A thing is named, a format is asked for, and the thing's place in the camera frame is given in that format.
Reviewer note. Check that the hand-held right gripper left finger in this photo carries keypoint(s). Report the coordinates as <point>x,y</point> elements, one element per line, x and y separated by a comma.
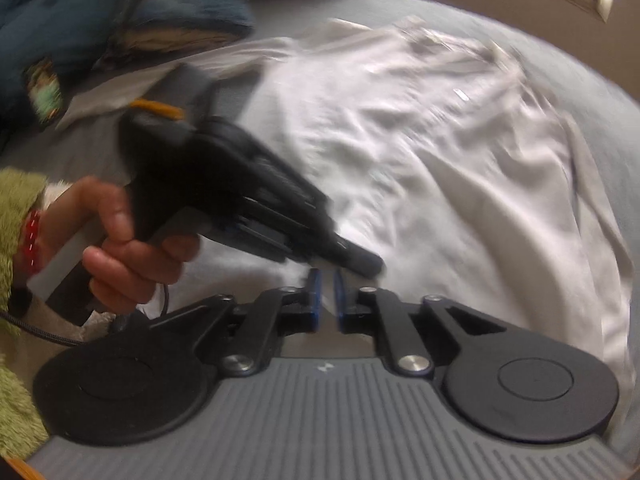
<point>314,302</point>

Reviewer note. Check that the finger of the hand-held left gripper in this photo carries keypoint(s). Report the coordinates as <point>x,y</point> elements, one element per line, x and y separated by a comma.
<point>357,260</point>

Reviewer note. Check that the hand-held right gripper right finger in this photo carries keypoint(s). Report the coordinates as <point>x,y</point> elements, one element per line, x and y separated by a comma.
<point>340,302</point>

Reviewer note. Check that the white shirt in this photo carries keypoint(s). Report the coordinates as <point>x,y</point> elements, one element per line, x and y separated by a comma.
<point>425,150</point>

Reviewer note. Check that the person's left hand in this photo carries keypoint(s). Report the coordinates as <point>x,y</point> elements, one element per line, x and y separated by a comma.
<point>130,270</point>

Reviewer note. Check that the folded blue jeans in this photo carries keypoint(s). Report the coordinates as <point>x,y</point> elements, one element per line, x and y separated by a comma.
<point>190,5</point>

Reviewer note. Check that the blue pillow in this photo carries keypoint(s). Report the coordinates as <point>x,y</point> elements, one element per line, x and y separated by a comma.
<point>55,25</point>

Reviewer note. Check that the grey bed blanket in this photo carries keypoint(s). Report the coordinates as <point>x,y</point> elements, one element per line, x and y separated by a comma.
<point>600,110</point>

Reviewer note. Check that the green fuzzy robe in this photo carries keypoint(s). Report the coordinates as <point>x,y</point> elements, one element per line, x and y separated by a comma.
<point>17,410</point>

